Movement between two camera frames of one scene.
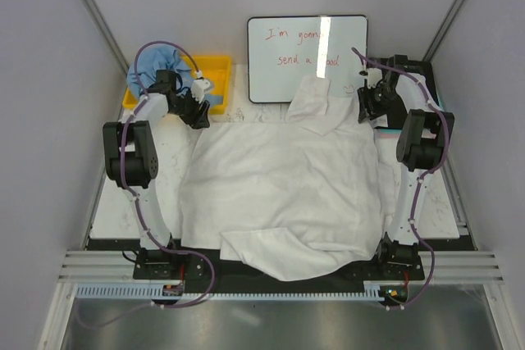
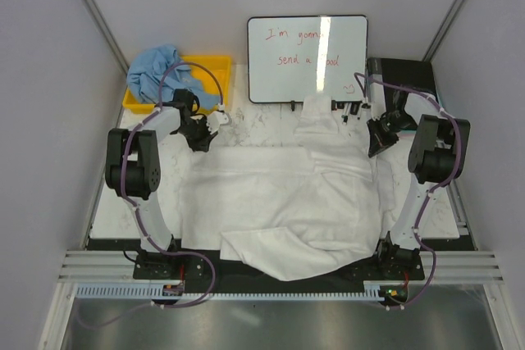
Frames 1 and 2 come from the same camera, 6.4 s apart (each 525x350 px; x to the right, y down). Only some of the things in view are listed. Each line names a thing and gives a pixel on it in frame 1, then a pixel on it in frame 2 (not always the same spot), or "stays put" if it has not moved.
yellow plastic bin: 215,68 stays put
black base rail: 399,261 stays put
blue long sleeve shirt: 152,59 stays put
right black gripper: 365,95 -> 378,142
